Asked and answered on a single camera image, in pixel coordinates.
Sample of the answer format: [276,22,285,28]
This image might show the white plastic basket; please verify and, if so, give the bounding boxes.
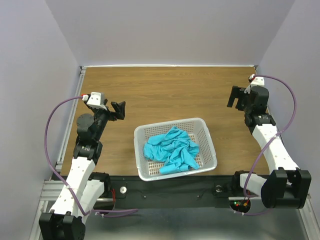
[134,117,218,182]

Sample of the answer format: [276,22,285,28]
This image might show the turquoise t shirt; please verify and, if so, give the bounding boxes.
[143,126,200,175]

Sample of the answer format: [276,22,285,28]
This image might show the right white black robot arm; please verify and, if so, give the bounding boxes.
[227,85,312,209]

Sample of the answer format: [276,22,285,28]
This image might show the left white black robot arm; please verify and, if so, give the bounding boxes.
[39,100,133,240]

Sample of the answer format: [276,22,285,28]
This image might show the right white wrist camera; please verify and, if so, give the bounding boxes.
[244,74,265,94]

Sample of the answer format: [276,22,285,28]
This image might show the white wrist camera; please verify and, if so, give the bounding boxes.
[82,92,107,110]
[244,74,265,94]

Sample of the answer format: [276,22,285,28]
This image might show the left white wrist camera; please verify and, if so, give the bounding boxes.
[82,92,107,110]

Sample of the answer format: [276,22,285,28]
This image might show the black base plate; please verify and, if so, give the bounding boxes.
[82,174,261,210]

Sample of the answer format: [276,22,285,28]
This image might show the aluminium frame rail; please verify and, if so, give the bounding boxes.
[28,66,87,240]

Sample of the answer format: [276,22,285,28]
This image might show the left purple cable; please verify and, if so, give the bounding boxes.
[44,96,139,218]

